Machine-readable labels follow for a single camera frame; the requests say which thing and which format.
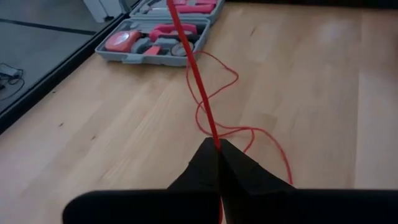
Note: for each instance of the white plastic object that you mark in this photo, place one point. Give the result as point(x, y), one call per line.
point(102, 9)

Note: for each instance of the grey floor adapter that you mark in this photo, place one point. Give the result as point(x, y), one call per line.
point(9, 71)

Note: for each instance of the red tape measure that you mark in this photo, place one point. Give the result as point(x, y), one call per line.
point(121, 42)

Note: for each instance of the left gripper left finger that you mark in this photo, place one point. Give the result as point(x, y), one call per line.
point(202, 174)

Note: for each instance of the grey plastic tool case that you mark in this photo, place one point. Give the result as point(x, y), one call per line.
point(136, 59)

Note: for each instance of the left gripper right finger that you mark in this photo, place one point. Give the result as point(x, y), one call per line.
point(245, 174)

